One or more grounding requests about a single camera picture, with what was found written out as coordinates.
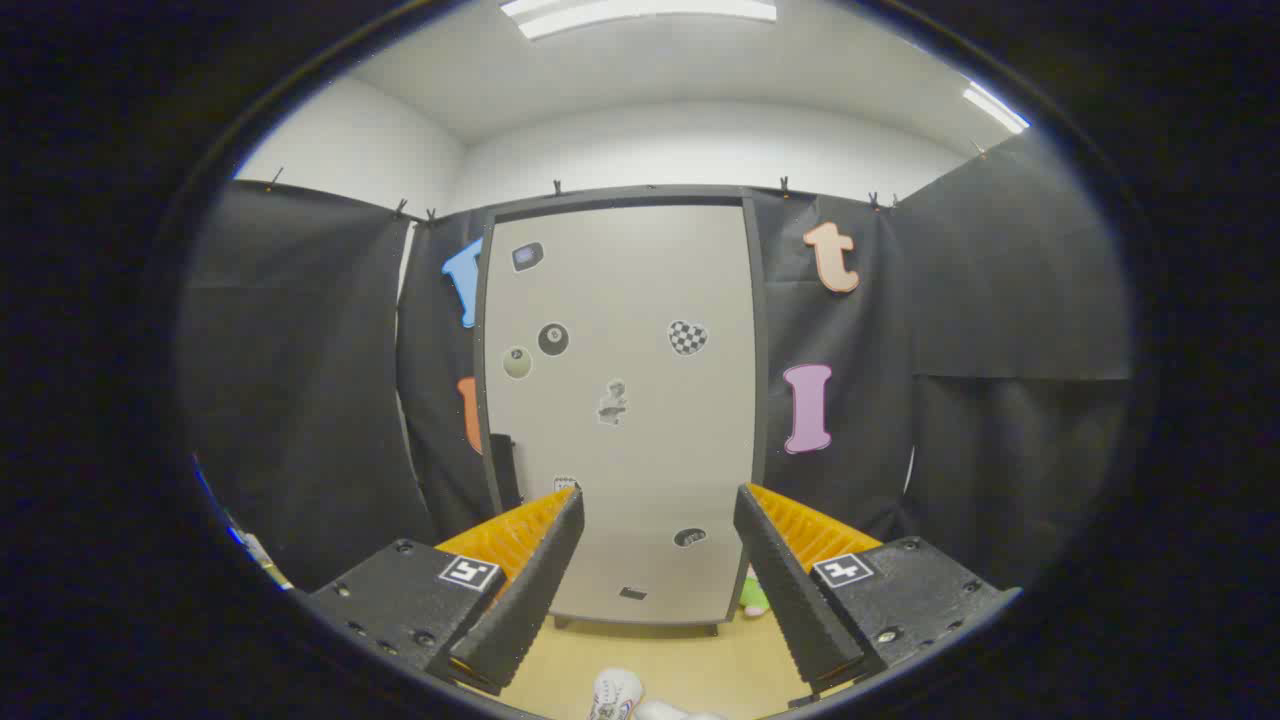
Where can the black backdrop cloth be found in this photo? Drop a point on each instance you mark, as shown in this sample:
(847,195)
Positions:
(300,380)

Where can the dark grey shoe cabinet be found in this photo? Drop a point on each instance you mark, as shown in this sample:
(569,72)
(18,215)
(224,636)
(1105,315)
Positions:
(620,195)

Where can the plain white shoe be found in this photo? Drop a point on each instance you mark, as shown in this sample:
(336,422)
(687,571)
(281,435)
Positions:
(665,712)

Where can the white shoe red blue print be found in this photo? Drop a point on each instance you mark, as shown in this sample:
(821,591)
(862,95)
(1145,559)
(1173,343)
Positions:
(615,692)

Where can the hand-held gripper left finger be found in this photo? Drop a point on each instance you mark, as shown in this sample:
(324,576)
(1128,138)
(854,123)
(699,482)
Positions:
(520,600)

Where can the small ceiling light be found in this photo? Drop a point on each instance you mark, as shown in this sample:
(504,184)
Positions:
(995,108)

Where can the white side table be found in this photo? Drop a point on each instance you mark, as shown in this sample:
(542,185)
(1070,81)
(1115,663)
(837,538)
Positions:
(258,552)

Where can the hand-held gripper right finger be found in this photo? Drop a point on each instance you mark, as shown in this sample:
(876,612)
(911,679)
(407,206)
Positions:
(795,600)

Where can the long ceiling light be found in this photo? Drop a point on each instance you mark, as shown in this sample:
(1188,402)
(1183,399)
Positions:
(640,12)

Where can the pink and green plush toy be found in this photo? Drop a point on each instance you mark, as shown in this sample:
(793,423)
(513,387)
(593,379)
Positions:
(753,595)

